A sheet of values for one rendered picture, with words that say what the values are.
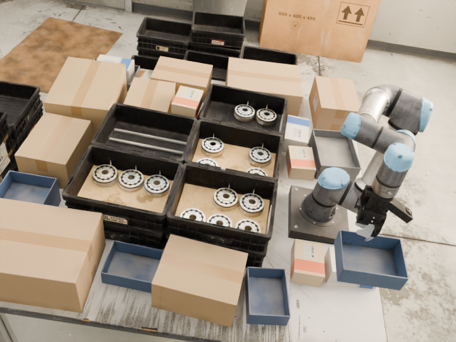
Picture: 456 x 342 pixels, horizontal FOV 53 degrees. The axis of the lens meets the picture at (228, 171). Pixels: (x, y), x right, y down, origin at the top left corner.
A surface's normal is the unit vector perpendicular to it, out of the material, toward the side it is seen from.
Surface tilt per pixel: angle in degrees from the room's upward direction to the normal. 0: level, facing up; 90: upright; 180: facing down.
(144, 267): 0
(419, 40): 90
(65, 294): 90
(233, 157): 0
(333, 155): 0
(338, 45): 72
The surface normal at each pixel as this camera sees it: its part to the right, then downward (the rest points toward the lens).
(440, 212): 0.11, -0.70
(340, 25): -0.07, 0.51
